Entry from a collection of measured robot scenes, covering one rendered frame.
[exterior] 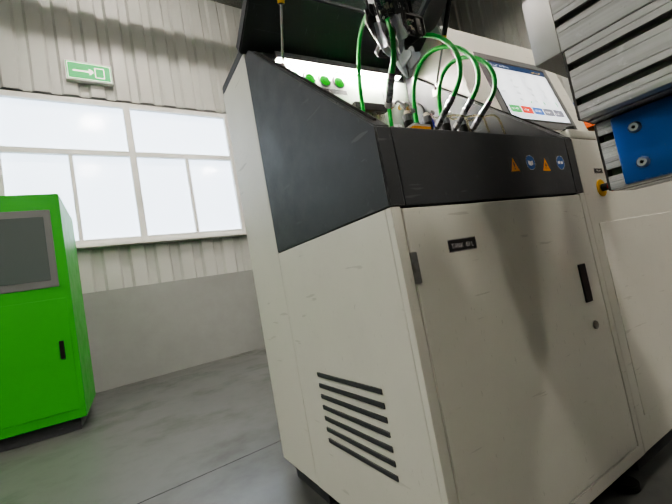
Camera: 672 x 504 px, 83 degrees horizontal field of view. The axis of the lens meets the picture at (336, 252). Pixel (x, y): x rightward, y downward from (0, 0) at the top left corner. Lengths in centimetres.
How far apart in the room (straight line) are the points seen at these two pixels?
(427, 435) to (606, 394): 59
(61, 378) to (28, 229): 102
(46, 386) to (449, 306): 282
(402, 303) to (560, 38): 46
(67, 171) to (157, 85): 151
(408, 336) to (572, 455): 52
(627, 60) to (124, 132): 494
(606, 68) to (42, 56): 526
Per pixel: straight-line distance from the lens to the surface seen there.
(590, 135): 141
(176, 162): 514
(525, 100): 177
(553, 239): 110
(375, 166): 75
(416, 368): 74
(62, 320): 318
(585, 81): 58
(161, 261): 476
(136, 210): 487
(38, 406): 324
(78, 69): 535
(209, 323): 481
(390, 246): 73
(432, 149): 84
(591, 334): 119
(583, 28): 60
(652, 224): 162
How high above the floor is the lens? 67
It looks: 4 degrees up
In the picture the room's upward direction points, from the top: 10 degrees counter-clockwise
